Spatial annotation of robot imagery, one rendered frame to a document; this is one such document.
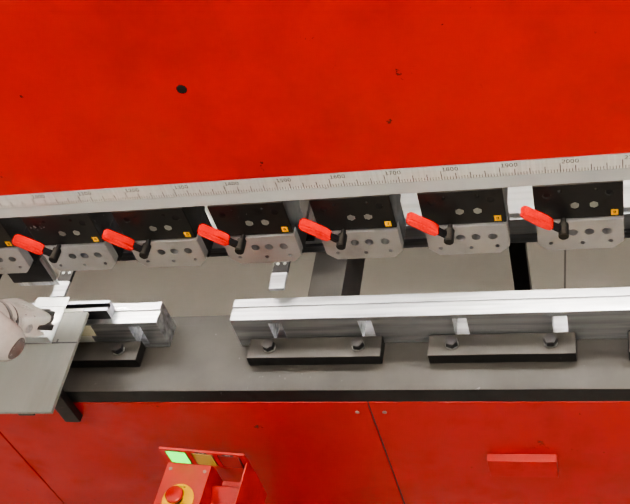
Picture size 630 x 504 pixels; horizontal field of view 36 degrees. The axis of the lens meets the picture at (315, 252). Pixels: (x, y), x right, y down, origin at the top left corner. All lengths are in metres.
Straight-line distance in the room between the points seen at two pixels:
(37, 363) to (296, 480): 0.70
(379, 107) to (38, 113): 0.61
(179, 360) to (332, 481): 0.50
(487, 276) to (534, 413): 1.30
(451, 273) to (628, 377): 1.44
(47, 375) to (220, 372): 0.37
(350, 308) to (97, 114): 0.69
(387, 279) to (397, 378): 1.35
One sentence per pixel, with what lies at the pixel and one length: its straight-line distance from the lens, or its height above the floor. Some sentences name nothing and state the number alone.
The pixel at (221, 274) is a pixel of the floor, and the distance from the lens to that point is 3.61.
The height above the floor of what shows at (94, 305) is 0.99.
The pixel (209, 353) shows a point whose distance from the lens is 2.24.
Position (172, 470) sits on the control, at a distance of 2.22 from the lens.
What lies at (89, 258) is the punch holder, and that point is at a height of 1.21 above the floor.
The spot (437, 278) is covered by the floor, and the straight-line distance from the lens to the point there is 3.37.
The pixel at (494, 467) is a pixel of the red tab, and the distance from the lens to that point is 2.26.
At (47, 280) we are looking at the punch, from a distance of 2.24.
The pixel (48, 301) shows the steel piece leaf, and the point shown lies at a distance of 2.35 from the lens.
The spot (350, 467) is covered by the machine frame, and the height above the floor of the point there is 0.54.
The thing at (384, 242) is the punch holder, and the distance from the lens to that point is 1.85.
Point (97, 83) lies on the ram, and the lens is 1.71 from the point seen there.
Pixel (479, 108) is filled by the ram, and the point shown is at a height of 1.52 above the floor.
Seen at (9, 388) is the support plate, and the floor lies 1.00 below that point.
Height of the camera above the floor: 2.57
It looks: 46 degrees down
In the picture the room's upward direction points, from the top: 20 degrees counter-clockwise
